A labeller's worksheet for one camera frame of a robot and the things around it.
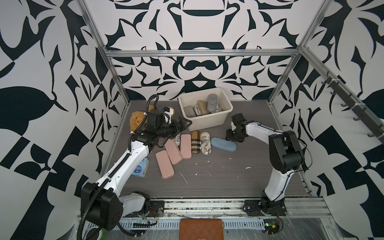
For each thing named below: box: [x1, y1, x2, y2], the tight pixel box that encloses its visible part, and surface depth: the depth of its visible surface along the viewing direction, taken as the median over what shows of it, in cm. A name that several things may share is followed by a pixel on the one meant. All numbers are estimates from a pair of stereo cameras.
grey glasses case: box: [207, 93, 218, 112], surface depth 101 cm
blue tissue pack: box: [132, 157, 150, 178], surface depth 85 cm
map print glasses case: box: [200, 131, 212, 156], surface depth 96 cm
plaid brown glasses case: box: [191, 130, 201, 154], surface depth 96 cm
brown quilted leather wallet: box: [179, 218, 225, 240], surface depth 69 cm
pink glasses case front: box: [155, 150, 175, 180], surface depth 89 cm
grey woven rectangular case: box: [183, 105, 197, 118], surface depth 107 cm
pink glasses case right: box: [180, 134, 192, 159], surface depth 95 cm
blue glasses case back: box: [210, 137, 237, 152], surface depth 96 cm
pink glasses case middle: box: [164, 139, 183, 165], surface depth 91 cm
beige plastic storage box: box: [178, 87, 234, 132], surface depth 106 cm
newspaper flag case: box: [193, 105, 202, 117], surface depth 107 cm
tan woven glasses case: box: [197, 99, 211, 115], surface depth 104 cm
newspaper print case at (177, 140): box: [174, 134, 180, 147], surface depth 96 cm
